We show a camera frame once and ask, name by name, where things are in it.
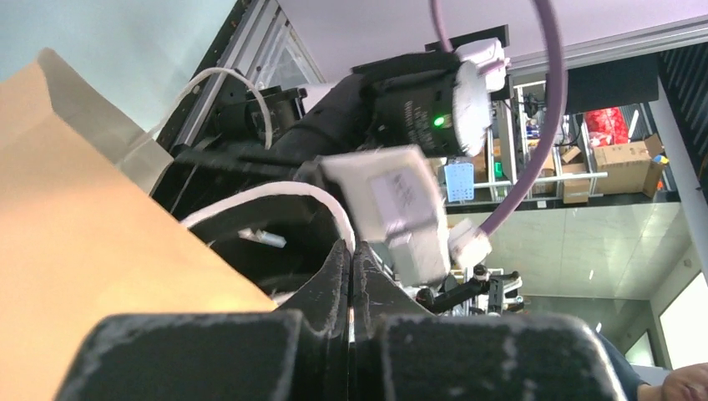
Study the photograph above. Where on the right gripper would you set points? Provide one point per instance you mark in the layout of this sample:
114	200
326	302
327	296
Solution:
270	216

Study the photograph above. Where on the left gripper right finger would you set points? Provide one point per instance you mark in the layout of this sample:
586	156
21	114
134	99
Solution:
403	352

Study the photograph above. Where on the cardboard boxes in background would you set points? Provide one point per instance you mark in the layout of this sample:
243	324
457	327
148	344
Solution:
612	170

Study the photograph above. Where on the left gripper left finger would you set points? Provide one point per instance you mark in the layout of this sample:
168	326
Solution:
297	352

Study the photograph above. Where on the brown paper bag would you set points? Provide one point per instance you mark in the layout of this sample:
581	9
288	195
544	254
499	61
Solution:
81	240

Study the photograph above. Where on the person's hand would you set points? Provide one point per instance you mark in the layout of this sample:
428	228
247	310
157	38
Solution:
683	384

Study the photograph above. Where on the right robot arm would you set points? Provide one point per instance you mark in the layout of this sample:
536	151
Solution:
372	134

